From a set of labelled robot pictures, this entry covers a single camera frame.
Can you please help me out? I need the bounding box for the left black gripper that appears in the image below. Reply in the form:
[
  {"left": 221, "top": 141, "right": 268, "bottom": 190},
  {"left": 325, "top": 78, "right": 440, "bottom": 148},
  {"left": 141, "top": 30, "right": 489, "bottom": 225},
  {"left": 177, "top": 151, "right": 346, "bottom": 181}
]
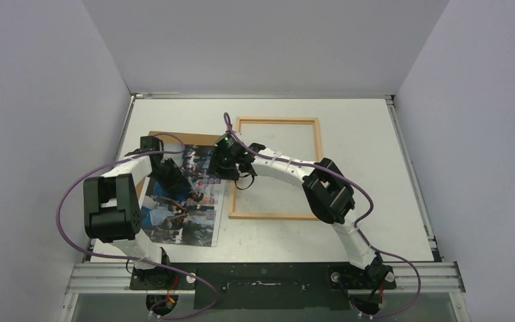
[{"left": 148, "top": 158, "right": 189, "bottom": 194}]

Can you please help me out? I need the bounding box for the wooden picture frame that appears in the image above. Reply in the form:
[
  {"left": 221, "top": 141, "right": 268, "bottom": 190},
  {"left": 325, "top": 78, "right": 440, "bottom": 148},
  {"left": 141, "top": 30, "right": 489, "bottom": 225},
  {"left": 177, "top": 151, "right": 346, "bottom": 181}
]
[{"left": 228, "top": 116, "right": 323, "bottom": 221}]

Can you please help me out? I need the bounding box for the brown cardboard backing board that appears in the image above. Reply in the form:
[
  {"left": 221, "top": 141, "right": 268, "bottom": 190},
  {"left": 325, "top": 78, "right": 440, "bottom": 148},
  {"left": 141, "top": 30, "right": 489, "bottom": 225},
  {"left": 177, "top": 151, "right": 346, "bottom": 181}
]
[{"left": 143, "top": 131, "right": 225, "bottom": 205}]

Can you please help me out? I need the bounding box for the colour photo print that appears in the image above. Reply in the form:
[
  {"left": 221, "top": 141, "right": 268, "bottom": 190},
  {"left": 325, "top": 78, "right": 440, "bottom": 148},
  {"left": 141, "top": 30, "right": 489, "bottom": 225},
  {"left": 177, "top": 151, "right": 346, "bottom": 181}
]
[{"left": 139, "top": 144, "right": 225, "bottom": 248}]

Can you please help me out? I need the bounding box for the clear plastic sheet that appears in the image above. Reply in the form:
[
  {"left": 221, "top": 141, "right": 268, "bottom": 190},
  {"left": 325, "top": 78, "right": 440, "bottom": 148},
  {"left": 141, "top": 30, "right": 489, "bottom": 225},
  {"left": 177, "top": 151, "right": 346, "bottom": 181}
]
[{"left": 229, "top": 116, "right": 323, "bottom": 221}]

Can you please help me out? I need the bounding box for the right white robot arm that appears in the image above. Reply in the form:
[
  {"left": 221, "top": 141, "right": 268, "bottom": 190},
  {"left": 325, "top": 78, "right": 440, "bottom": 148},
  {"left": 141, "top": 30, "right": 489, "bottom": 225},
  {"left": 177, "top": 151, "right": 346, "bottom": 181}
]
[{"left": 209, "top": 133, "right": 396, "bottom": 290}]

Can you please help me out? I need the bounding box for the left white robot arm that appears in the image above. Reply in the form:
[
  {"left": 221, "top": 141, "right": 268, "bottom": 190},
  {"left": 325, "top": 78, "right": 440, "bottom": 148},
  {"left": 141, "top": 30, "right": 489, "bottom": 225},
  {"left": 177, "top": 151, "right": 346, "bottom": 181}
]
[{"left": 83, "top": 136, "right": 192, "bottom": 290}]

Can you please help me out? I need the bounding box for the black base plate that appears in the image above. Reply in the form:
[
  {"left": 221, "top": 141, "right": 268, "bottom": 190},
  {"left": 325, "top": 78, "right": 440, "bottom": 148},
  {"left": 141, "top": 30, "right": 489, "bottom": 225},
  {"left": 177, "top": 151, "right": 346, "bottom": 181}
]
[{"left": 147, "top": 262, "right": 396, "bottom": 315}]

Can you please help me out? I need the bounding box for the aluminium rail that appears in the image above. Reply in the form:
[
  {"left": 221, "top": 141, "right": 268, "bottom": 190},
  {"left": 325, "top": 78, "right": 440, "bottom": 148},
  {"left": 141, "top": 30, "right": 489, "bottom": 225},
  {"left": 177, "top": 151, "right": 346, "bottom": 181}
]
[{"left": 66, "top": 262, "right": 466, "bottom": 294}]

